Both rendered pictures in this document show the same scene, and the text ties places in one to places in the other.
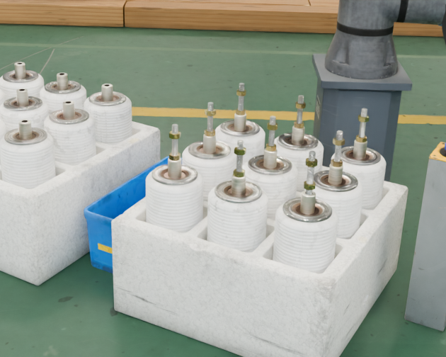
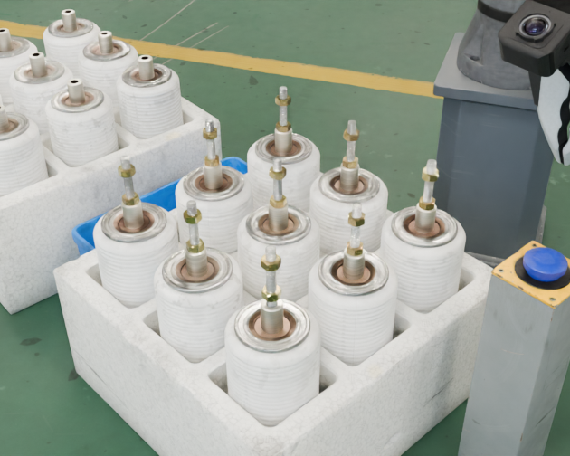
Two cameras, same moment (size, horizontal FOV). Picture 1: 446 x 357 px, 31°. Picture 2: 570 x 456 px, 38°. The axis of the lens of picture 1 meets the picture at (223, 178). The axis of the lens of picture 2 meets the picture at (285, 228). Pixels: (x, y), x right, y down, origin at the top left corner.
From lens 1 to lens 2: 64 cm
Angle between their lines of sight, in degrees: 20
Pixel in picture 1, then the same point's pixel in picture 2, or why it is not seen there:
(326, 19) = not seen: outside the picture
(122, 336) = (61, 416)
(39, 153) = (7, 154)
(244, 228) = (191, 327)
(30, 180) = (0, 185)
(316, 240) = (267, 379)
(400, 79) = not seen: hidden behind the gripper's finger
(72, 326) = (14, 385)
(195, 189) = (149, 251)
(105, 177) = (120, 184)
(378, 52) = not seen: hidden behind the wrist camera
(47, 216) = (15, 234)
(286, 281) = (219, 426)
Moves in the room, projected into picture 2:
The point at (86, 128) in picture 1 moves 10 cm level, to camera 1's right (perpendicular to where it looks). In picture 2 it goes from (90, 120) to (154, 132)
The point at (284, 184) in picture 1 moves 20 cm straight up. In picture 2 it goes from (286, 261) to (285, 100)
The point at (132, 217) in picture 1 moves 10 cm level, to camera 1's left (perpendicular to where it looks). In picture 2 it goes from (81, 269) to (11, 251)
